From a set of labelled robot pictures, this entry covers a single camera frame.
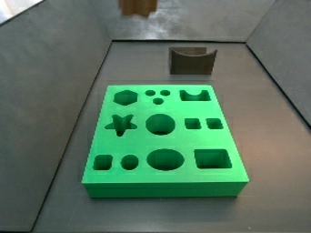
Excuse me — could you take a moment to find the brown star prism block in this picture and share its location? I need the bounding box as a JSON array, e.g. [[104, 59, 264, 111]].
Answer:
[[118, 0, 158, 17]]

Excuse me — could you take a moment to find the green shape sorter board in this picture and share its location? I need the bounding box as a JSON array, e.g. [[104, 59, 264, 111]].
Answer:
[[82, 85, 250, 198]]

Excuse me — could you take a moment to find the dark grey curved fixture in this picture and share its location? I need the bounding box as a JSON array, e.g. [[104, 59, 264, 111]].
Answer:
[[170, 47, 218, 75]]

